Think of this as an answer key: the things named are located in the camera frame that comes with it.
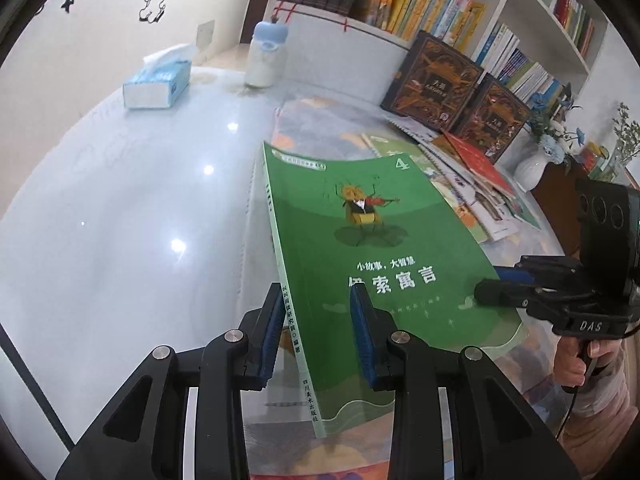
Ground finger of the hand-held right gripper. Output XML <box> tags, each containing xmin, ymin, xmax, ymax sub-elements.
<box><xmin>495</xmin><ymin>255</ymin><xmax>583</xmax><ymax>288</ymax></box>
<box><xmin>473</xmin><ymin>280</ymin><xmax>568</xmax><ymax>311</ymax></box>

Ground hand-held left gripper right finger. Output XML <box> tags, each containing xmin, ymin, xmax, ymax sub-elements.
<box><xmin>349</xmin><ymin>287</ymin><xmax>581</xmax><ymax>480</ymax></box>

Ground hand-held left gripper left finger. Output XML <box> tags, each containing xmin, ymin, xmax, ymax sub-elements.
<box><xmin>55</xmin><ymin>283</ymin><xmax>285</xmax><ymax>480</ymax></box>

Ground green beetle violin book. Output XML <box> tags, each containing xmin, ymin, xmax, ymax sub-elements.
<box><xmin>262</xmin><ymin>141</ymin><xmax>525</xmax><ymax>438</ymax></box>

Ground person's right forearm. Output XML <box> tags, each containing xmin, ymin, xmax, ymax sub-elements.
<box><xmin>565</xmin><ymin>337</ymin><xmax>638</xmax><ymax>458</ymax></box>

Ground row of pale slim books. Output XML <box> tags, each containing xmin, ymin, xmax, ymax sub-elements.
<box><xmin>472</xmin><ymin>22</ymin><xmax>571</xmax><ymax>111</ymax></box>

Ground row of red yellow books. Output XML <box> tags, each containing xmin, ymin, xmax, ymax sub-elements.
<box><xmin>500</xmin><ymin>0</ymin><xmax>596</xmax><ymax>58</ymax></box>

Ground row of colourful thin books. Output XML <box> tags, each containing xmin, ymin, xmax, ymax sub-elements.
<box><xmin>387</xmin><ymin>0</ymin><xmax>487</xmax><ymax>53</ymax></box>

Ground person's right hand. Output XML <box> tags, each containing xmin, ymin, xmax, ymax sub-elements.
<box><xmin>552</xmin><ymin>339</ymin><xmax>625</xmax><ymax>392</ymax></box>

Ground white booklet with square code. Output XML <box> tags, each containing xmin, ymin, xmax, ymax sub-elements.
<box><xmin>480</xmin><ymin>195</ymin><xmax>545</xmax><ymax>243</ymax></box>

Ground brown wooden cabinet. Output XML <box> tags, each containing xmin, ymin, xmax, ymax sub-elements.
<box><xmin>530</xmin><ymin>157</ymin><xmax>601</xmax><ymax>261</ymax></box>

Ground colourful storage jars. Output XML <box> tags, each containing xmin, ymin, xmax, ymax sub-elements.
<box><xmin>577</xmin><ymin>141</ymin><xmax>612</xmax><ymax>183</ymax></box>

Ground white ribbed vase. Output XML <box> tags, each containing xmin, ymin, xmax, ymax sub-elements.
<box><xmin>512</xmin><ymin>147</ymin><xmax>551</xmax><ymax>192</ymax></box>

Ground glass vase with dried flowers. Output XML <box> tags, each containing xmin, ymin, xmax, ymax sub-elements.
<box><xmin>611</xmin><ymin>102</ymin><xmax>640</xmax><ymax>171</ymax></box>

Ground red cover book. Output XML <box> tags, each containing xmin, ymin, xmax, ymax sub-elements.
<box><xmin>440</xmin><ymin>129</ymin><xmax>517</xmax><ymax>197</ymax></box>

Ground blue white artificial flowers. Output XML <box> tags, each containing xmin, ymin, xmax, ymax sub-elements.
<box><xmin>525</xmin><ymin>81</ymin><xmax>596</xmax><ymax>177</ymax></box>

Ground dark ornate encyclopedia book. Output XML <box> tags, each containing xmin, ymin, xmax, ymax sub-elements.
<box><xmin>380</xmin><ymin>30</ymin><xmax>486</xmax><ymax>132</ymax></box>
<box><xmin>451</xmin><ymin>72</ymin><xmax>533</xmax><ymax>165</ymax></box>

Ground pale green landscape book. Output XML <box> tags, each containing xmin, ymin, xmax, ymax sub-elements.
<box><xmin>360</xmin><ymin>131</ymin><xmax>426</xmax><ymax>161</ymax></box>

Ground white blue water bottle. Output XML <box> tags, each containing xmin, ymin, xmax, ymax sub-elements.
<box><xmin>243</xmin><ymin>20</ymin><xmax>291</xmax><ymax>89</ymax></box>

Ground blue tissue box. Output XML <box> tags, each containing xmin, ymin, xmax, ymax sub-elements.
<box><xmin>122</xmin><ymin>42</ymin><xmax>193</xmax><ymax>110</ymax></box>

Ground white bookcase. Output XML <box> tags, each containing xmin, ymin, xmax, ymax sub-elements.
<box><xmin>235</xmin><ymin>0</ymin><xmax>608</xmax><ymax>126</ymax></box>

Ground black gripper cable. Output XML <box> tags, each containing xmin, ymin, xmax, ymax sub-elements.
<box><xmin>554</xmin><ymin>362</ymin><xmax>601</xmax><ymax>443</ymax></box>

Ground white wall vent panel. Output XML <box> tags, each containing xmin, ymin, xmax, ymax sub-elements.
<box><xmin>196</xmin><ymin>20</ymin><xmax>216</xmax><ymax>51</ymax></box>

